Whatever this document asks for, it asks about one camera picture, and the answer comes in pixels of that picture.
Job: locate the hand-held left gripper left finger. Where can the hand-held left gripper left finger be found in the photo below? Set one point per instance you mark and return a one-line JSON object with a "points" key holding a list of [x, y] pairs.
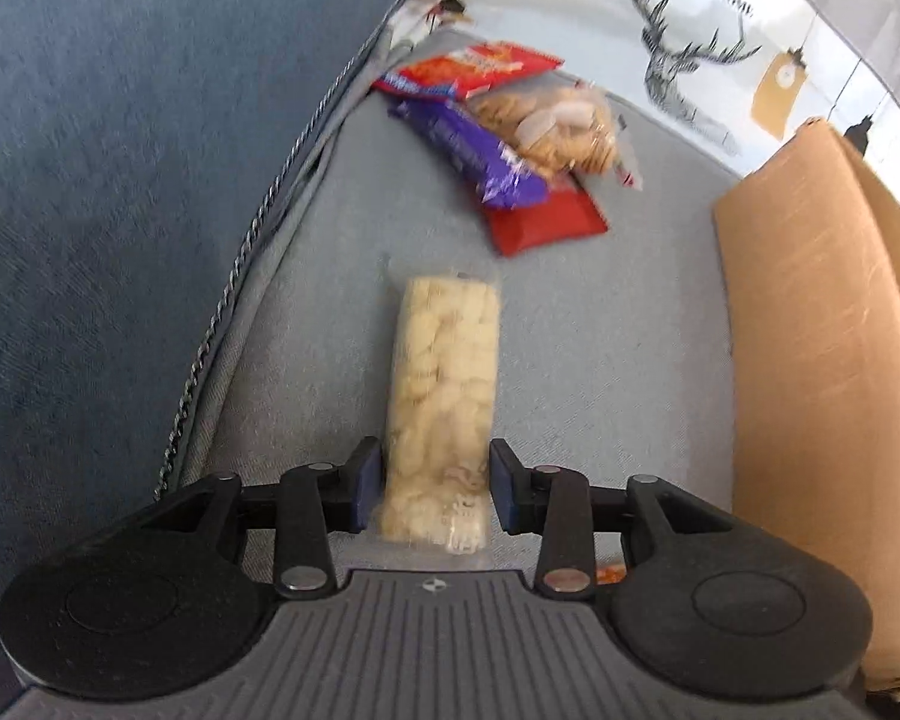
{"points": [[366, 484]]}

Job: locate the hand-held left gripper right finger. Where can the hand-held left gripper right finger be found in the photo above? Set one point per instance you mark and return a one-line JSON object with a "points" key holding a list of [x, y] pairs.
{"points": [[504, 484]]}

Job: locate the clear packet of pale biscuits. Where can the clear packet of pale biscuits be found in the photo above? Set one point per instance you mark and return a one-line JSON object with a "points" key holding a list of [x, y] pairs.
{"points": [[442, 360]]}

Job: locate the plain red snack packet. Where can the plain red snack packet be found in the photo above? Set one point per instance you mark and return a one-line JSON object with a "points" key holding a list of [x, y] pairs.
{"points": [[547, 221]]}

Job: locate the brown cardboard box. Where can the brown cardboard box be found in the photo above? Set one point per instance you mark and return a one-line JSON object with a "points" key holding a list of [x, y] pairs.
{"points": [[810, 352]]}

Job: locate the purple snack packet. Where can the purple snack packet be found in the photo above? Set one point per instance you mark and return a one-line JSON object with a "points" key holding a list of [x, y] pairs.
{"points": [[465, 142]]}

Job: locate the clear bag of round biscuits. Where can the clear bag of round biscuits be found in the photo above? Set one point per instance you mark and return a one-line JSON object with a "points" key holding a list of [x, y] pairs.
{"points": [[547, 124]]}

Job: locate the printed red snack packet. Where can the printed red snack packet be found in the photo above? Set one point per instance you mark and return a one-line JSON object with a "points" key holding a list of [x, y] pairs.
{"points": [[480, 64]]}

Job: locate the orange snack packet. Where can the orange snack packet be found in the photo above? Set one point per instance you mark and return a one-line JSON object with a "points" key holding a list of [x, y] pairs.
{"points": [[611, 576]]}

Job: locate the grey deer print sheet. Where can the grey deer print sheet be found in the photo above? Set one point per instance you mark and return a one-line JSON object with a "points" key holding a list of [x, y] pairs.
{"points": [[607, 330]]}

